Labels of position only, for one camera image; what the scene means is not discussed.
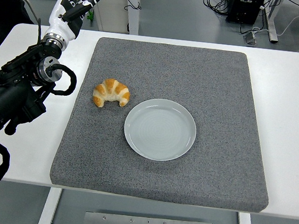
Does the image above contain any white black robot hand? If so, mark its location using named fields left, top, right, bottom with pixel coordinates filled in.
left=43, top=0, right=104, bottom=46

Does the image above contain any golden croissant bread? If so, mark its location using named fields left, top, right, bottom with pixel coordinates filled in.
left=91, top=76, right=132, bottom=111

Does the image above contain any round grey plate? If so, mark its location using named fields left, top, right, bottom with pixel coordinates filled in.
left=120, top=95, right=200, bottom=165

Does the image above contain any white cabinet panel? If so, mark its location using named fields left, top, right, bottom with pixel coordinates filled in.
left=80, top=0, right=132, bottom=35

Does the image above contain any grey felt mat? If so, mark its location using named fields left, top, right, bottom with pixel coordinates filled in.
left=47, top=32, right=285, bottom=215

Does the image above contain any black computer case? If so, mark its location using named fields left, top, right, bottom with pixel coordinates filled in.
left=225, top=0, right=266, bottom=26

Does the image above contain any grey foot pedal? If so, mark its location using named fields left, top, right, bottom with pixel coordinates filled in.
left=242, top=30, right=260, bottom=46

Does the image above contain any white desk leg with foot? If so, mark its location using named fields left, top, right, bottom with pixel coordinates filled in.
left=257, top=0, right=283, bottom=45

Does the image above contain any white square post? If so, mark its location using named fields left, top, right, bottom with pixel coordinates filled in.
left=121, top=0, right=143, bottom=36

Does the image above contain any black cable knot on post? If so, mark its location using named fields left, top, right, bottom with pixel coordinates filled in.
left=123, top=0, right=143, bottom=12

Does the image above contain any black floor cable bundle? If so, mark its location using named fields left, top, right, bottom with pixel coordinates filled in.
left=202, top=0, right=230, bottom=17

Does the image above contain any white floor cable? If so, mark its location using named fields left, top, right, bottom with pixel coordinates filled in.
left=250, top=5, right=299, bottom=40

